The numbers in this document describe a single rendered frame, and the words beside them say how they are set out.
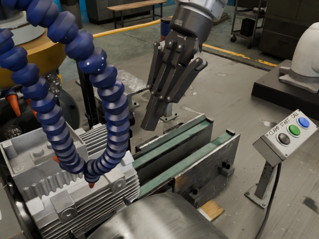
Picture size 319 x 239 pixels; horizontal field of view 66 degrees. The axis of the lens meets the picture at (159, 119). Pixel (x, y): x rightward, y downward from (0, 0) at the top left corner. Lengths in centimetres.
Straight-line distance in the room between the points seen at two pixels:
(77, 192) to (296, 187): 68
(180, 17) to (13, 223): 40
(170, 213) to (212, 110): 89
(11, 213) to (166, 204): 20
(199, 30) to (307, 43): 88
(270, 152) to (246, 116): 57
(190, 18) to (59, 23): 31
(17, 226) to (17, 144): 19
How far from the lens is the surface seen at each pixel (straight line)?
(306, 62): 131
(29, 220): 49
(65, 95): 70
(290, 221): 83
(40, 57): 33
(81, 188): 49
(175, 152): 80
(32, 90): 23
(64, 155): 29
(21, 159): 51
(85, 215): 50
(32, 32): 35
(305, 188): 94
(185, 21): 46
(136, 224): 31
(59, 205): 47
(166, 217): 32
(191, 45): 46
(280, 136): 62
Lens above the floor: 143
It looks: 35 degrees down
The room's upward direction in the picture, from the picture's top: straight up
